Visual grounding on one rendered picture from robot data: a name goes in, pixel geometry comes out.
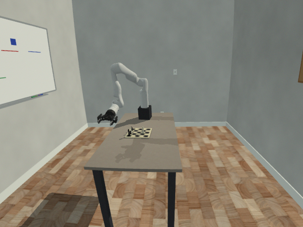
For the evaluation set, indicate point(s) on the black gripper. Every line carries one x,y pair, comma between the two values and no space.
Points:
109,115

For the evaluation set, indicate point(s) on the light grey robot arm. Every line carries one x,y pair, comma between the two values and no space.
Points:
120,68

